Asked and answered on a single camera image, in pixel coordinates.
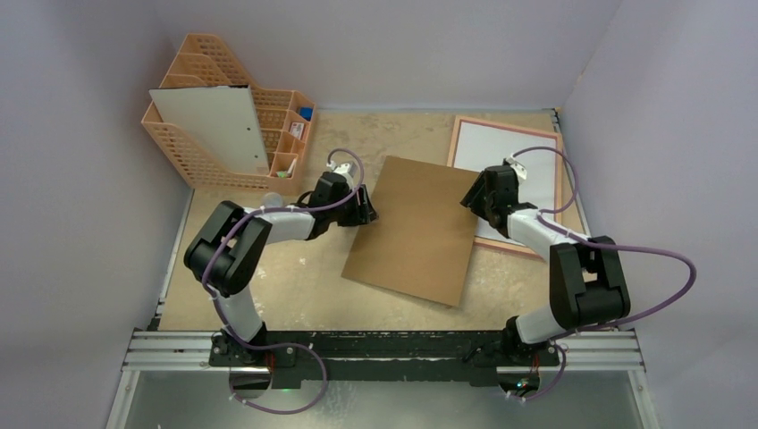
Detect small clear round jar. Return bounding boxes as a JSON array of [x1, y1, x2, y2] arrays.
[[261, 192, 285, 208]]

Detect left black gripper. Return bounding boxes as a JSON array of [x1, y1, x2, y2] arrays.
[[329, 188, 379, 230]]

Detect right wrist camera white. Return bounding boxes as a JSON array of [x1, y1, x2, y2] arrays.
[[503, 156, 527, 183]]

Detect red white small box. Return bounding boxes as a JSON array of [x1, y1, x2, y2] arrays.
[[289, 122, 307, 140]]

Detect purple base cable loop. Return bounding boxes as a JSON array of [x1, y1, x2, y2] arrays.
[[228, 343, 331, 416]]

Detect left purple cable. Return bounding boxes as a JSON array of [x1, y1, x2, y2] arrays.
[[201, 147, 366, 350]]

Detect orange plastic desk organizer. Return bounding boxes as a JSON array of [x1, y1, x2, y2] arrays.
[[141, 33, 316, 195]]

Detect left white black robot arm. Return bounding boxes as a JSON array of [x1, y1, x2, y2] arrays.
[[183, 172, 378, 366]]

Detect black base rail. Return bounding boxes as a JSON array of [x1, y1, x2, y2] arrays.
[[209, 331, 560, 389]]

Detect grey board in organizer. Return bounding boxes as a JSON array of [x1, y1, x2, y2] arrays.
[[149, 85, 270, 175]]

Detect blue item in organizer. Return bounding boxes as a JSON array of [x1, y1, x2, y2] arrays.
[[299, 106, 314, 122]]

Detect green white small items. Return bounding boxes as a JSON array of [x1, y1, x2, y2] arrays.
[[277, 158, 298, 178]]

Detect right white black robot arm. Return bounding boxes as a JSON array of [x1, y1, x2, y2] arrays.
[[461, 164, 631, 364]]

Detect blue mountain photo print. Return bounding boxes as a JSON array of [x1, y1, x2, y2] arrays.
[[452, 119, 559, 247]]

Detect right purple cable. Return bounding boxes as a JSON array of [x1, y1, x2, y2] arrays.
[[509, 146, 698, 341]]

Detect brown cardboard backing board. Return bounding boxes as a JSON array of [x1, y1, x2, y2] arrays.
[[341, 156, 478, 307]]

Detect pink wooden photo frame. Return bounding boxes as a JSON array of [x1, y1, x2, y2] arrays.
[[445, 114, 565, 262]]

